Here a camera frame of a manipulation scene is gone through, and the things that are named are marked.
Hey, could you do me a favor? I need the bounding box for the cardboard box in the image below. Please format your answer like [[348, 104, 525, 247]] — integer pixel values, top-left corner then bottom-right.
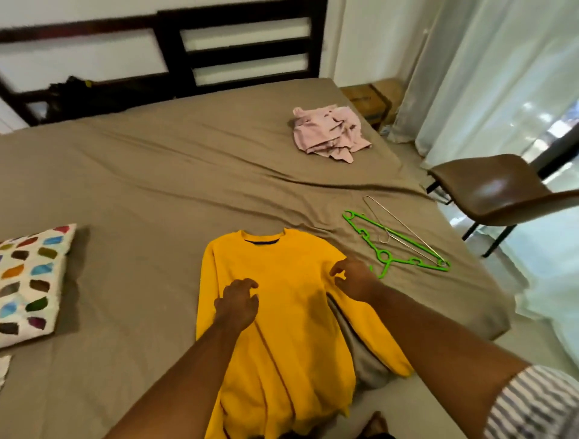
[[340, 84, 392, 128], [371, 76, 407, 123]]

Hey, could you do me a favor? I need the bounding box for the black window frame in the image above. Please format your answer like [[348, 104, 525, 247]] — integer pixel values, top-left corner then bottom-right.
[[527, 121, 579, 184]]

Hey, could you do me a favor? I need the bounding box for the pink and yellow garment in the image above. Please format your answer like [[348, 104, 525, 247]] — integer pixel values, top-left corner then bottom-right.
[[194, 227, 416, 439]]

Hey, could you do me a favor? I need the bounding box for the person's right forearm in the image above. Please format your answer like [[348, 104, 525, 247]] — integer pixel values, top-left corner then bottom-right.
[[366, 285, 535, 439]]

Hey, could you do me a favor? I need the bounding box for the brown chair with black legs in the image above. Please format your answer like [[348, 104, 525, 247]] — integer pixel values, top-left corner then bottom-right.
[[424, 152, 579, 260]]

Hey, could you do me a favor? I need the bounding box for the person's foot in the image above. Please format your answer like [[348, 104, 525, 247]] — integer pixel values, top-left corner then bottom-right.
[[359, 411, 391, 439]]

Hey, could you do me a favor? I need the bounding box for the black slatted headboard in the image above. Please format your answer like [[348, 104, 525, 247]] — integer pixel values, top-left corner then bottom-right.
[[0, 0, 331, 128]]

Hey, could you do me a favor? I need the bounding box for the colourful leaf print pillow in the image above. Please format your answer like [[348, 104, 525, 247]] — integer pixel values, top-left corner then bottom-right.
[[0, 223, 79, 351]]

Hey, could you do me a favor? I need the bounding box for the metal wire hanger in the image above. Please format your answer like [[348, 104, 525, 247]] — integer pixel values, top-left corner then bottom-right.
[[362, 194, 450, 266]]

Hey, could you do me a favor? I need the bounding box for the bed with taupe sheet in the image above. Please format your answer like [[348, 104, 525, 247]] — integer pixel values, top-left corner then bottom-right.
[[0, 77, 517, 439]]

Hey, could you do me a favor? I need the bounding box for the person's left hand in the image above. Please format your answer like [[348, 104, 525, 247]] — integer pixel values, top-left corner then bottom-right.
[[212, 277, 262, 338]]

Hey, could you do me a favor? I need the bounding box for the black bag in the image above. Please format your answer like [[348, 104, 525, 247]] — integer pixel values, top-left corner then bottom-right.
[[42, 74, 175, 124]]

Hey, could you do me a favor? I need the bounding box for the person's left forearm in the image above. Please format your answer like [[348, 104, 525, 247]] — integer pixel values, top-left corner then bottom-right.
[[104, 321, 250, 439]]

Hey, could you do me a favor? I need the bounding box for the pile of coloured plastic hangers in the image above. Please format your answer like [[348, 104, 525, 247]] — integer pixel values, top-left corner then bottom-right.
[[340, 209, 452, 280]]

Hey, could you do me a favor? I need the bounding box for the person's striped shirt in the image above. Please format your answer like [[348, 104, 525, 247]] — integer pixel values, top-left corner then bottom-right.
[[481, 362, 579, 439]]

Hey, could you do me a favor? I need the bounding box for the person's right hand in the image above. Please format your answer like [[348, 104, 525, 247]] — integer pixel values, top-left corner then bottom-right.
[[326, 256, 387, 307]]

